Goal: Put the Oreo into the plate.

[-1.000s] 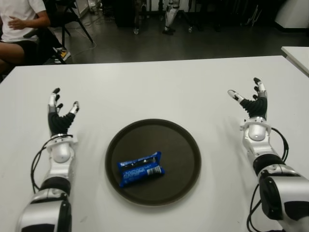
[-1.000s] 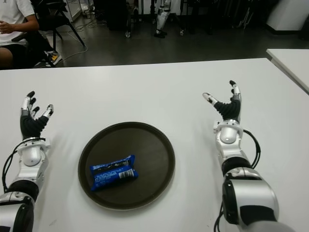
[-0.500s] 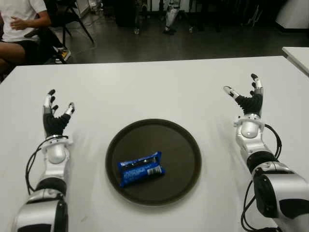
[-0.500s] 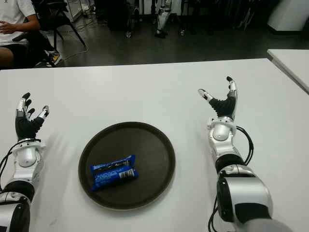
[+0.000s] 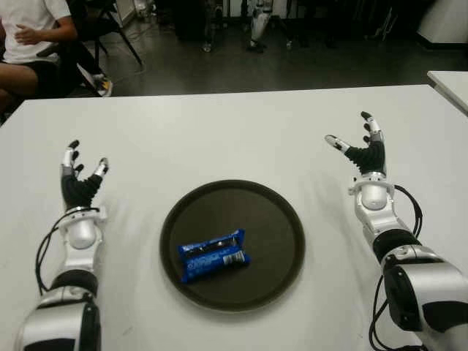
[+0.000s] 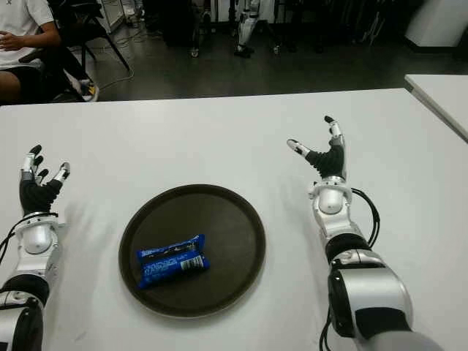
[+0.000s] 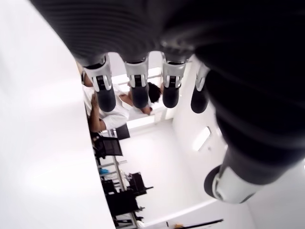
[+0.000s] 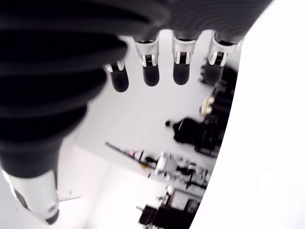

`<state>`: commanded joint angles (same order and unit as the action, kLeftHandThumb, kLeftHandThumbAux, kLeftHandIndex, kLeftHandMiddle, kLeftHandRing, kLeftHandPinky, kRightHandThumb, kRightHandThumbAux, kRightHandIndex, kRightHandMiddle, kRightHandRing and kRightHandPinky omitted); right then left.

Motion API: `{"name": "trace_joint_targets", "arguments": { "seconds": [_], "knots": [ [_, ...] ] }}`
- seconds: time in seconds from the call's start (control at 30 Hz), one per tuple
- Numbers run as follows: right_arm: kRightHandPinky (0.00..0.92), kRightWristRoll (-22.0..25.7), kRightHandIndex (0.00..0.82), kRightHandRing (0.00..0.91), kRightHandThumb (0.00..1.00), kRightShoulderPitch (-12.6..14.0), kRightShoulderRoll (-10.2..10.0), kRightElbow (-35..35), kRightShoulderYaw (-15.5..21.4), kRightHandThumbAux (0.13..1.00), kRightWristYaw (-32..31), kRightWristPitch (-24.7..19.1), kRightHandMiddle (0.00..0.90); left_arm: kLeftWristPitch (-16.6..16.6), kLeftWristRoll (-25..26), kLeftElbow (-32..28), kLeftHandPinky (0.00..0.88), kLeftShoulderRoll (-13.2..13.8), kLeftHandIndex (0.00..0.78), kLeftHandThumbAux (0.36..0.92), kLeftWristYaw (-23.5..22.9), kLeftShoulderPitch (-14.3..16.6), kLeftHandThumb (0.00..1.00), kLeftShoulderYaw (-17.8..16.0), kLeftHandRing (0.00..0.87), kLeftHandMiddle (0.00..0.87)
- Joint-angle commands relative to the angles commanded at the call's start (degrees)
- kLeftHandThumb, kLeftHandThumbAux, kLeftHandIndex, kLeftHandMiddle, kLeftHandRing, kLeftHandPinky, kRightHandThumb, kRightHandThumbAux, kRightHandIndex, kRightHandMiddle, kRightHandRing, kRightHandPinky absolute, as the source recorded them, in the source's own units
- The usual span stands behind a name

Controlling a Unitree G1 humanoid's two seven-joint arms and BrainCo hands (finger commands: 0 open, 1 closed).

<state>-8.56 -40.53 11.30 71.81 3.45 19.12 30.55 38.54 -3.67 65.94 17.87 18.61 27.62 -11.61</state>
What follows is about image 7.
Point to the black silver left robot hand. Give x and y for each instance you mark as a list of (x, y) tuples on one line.
[(190, 35)]

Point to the rectangular ceiling light panel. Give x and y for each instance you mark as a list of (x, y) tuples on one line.
[(202, 138)]

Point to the seated person in white shirt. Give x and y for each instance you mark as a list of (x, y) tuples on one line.
[(114, 107)]

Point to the black chair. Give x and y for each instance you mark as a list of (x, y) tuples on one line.
[(110, 145)]

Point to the black equipment rack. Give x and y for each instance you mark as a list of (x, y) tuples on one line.
[(126, 195)]

